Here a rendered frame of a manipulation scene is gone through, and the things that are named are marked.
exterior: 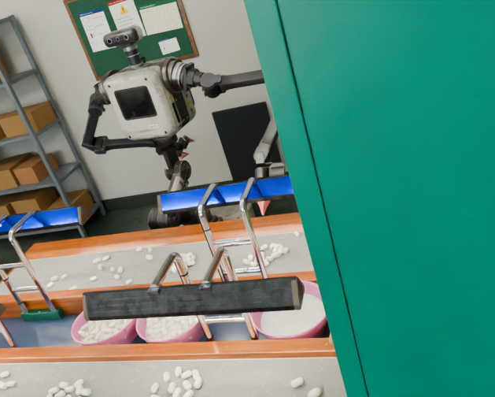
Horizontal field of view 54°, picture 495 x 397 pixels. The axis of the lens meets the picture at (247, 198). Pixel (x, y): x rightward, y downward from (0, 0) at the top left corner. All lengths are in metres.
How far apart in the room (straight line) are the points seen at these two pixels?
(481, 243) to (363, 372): 0.26
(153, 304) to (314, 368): 0.49
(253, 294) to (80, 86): 3.39
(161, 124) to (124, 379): 1.23
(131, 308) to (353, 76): 1.02
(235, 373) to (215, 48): 2.76
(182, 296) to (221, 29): 2.75
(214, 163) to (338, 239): 3.62
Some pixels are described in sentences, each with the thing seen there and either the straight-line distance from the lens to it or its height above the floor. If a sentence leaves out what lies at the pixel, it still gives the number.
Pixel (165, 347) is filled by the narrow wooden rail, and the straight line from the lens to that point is 1.68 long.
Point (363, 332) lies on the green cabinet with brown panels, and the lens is 0.67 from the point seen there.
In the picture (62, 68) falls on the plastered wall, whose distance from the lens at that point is 4.41.
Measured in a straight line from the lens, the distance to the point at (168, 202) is 1.83.
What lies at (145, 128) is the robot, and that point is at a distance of 2.47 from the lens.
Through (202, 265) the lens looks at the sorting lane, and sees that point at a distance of 2.03.
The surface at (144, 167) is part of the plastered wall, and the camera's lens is 4.43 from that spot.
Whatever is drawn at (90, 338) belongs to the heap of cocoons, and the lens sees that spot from 1.95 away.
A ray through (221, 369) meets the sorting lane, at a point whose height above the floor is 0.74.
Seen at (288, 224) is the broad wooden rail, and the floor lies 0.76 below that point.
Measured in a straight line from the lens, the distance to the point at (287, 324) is 1.64.
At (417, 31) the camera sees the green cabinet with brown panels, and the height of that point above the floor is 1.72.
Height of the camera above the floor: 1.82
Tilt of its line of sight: 27 degrees down
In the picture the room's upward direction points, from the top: 17 degrees counter-clockwise
